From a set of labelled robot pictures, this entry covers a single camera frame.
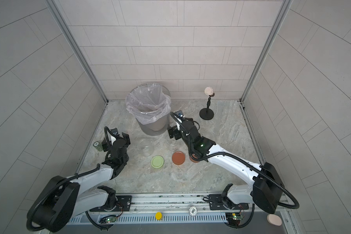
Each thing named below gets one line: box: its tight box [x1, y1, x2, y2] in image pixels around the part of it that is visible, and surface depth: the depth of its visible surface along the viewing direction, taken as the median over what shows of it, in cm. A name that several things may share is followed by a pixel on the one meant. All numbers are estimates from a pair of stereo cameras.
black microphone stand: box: [199, 92, 215, 121], surface depth 110 cm
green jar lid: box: [150, 155, 165, 169], surface depth 86 cm
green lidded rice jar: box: [137, 138, 154, 157], surface depth 88 cm
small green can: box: [92, 141, 104, 152], surface depth 87 cm
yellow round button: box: [155, 211, 163, 220], surface depth 64 cm
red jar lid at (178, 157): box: [171, 150, 186, 166], surface depth 88 cm
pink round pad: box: [266, 214, 283, 227], surface depth 67 cm
